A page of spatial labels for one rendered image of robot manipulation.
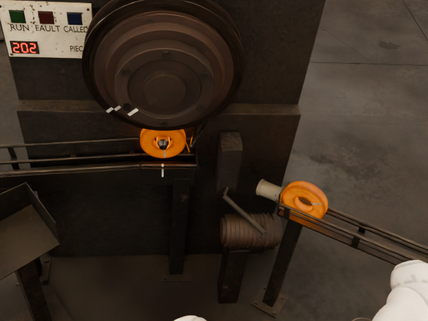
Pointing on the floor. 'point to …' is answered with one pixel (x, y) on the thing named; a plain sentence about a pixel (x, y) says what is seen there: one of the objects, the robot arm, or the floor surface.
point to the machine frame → (235, 107)
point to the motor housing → (242, 248)
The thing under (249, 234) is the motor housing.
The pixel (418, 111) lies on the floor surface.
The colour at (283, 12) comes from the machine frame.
